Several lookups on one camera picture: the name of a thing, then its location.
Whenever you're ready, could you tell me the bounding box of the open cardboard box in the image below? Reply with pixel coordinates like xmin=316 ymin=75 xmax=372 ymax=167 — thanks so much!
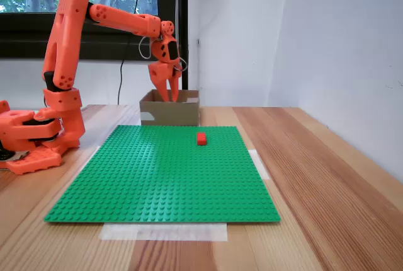
xmin=139 ymin=89 xmax=202 ymax=127

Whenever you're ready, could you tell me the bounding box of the green lego baseplate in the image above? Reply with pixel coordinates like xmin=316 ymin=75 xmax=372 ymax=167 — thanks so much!
xmin=43 ymin=125 xmax=281 ymax=224

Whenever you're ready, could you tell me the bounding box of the masking tape strip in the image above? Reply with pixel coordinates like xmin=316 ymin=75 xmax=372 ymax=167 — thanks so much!
xmin=247 ymin=149 xmax=271 ymax=181
xmin=99 ymin=221 xmax=228 ymax=242

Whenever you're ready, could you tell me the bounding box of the black hanging cable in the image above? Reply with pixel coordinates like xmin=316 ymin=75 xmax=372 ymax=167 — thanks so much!
xmin=117 ymin=0 xmax=146 ymax=105

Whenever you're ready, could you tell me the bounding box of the black window frame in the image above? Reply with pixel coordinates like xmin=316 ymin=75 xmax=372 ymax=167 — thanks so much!
xmin=0 ymin=0 xmax=176 ymax=61

